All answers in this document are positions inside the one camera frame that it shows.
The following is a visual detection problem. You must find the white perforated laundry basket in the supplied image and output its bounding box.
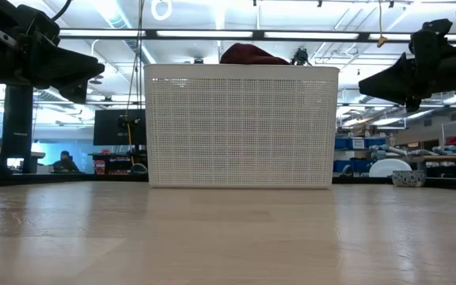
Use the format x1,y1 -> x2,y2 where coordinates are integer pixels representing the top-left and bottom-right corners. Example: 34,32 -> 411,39
143,63 -> 340,189

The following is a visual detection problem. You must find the maroon garment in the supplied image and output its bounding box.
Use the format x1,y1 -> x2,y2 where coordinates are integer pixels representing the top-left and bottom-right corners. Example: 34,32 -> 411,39
218,42 -> 292,66

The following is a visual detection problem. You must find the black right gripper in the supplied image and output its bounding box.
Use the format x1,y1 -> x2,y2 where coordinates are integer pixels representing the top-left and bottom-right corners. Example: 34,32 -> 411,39
357,32 -> 456,114

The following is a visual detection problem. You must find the black monitor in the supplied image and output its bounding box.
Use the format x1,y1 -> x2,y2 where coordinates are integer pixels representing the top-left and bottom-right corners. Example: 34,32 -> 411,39
93,109 -> 147,146

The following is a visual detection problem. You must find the person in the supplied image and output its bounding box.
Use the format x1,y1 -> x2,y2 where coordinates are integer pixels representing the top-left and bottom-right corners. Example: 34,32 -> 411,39
51,150 -> 82,173

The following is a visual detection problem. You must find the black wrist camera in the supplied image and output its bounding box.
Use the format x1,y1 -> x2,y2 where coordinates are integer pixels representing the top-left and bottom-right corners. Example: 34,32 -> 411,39
420,18 -> 454,43
16,3 -> 61,35

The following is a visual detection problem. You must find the black aluminium table frame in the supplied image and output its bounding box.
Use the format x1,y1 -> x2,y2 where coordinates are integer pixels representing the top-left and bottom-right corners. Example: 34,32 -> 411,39
0,173 -> 456,192

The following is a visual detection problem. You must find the white round object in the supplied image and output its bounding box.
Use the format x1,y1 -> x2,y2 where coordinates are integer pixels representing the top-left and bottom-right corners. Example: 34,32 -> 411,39
368,158 -> 413,178

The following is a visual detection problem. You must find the black overhead camera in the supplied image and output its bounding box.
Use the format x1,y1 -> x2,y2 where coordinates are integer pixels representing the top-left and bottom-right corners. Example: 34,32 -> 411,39
291,47 -> 311,67

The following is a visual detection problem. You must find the black overhead frame beam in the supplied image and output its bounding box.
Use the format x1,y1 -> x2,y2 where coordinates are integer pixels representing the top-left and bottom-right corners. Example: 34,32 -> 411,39
58,28 -> 456,43

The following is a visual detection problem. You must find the wooden workbench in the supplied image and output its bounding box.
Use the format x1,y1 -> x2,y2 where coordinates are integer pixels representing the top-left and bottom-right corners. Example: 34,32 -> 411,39
404,154 -> 456,167

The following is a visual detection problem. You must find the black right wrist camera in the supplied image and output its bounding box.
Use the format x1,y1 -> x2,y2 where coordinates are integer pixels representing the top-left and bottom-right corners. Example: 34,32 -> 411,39
420,18 -> 454,43

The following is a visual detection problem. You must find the yellow hanging connector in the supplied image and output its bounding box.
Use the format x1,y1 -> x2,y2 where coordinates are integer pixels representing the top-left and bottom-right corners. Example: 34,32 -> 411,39
376,0 -> 390,48

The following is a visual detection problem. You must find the patterned ceramic bowl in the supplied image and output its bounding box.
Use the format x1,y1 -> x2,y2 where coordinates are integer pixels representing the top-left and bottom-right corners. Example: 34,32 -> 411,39
391,169 -> 427,188

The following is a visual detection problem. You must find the white ring floor lamp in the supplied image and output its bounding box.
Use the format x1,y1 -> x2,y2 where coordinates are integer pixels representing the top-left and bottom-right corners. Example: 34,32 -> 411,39
127,0 -> 173,176

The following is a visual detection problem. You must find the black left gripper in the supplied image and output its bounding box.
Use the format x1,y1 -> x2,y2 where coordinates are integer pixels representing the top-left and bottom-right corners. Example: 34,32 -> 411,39
0,6 -> 107,105

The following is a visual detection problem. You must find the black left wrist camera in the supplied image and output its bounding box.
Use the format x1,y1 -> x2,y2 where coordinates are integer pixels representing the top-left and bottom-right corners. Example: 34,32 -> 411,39
16,3 -> 61,35

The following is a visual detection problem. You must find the black shelf with red boxes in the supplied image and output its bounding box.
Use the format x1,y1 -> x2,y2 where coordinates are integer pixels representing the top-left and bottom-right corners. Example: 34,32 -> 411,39
89,148 -> 149,176

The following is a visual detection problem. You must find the blue storage bin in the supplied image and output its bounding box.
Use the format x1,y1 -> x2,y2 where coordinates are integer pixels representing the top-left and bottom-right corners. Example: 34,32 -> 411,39
334,137 -> 387,150
333,159 -> 371,174

